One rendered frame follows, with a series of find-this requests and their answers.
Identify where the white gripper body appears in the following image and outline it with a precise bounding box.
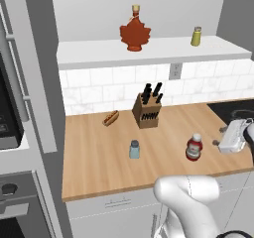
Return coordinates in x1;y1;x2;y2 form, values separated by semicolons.
217;118;248;155

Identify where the red ketchup bottle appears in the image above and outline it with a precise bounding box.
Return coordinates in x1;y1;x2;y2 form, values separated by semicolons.
185;133;203;163

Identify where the blue-grey shaker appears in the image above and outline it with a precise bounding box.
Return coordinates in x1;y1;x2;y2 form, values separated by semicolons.
128;140;141;160

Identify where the yellow shaker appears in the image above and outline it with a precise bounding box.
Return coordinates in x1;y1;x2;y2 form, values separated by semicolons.
190;26;202;48

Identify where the white cabinet shelf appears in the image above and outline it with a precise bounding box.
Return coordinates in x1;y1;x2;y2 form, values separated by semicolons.
57;35;253;71

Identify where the grey cabinet door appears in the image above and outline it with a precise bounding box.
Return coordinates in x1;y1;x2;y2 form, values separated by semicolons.
215;0;254;61
0;0;67;155

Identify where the maple leaf syrup bottle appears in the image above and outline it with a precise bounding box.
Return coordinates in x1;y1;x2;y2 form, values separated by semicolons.
119;4;152;53

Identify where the black hob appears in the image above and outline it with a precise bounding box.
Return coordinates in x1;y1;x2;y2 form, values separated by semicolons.
206;98;254;126

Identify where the wooden knife block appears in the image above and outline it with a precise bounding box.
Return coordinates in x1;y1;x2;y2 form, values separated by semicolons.
131;93;163;130

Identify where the hot dog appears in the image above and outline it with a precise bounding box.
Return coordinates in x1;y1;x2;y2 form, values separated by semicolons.
101;109;120;128

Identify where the white cupboard door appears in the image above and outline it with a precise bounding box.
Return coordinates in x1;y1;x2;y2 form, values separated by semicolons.
68;203;168;238

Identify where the white drawer front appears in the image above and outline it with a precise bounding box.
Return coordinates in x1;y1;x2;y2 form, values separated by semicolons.
64;189;163;220

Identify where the grey oven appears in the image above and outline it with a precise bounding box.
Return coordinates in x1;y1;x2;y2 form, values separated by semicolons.
0;171;58;238

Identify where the black microwave oven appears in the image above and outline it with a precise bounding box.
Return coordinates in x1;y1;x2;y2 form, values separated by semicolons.
0;52;25;151

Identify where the grey wall outlet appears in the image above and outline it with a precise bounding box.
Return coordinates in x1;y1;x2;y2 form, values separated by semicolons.
169;62;183;81

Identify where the white cupboard door handle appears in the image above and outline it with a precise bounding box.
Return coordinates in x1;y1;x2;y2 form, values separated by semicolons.
151;213;159;238

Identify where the white drawer handle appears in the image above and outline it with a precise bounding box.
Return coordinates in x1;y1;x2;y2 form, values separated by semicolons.
104;198;133;209

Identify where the grey cabinet door handle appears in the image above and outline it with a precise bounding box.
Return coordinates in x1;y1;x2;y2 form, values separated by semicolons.
5;33;32;103

